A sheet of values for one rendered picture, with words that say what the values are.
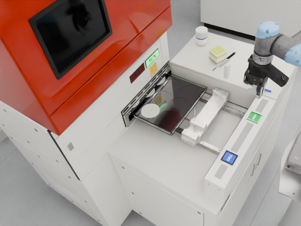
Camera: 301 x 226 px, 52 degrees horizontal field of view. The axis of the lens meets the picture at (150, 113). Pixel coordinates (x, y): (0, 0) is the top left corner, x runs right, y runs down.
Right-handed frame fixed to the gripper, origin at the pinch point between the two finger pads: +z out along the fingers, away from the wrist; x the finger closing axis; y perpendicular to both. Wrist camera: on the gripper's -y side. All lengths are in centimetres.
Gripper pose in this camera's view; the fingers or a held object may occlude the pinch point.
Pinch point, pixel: (260, 96)
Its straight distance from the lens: 141.3
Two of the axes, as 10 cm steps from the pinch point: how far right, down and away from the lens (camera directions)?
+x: -5.8, 6.7, -4.7
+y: -8.1, -3.7, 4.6
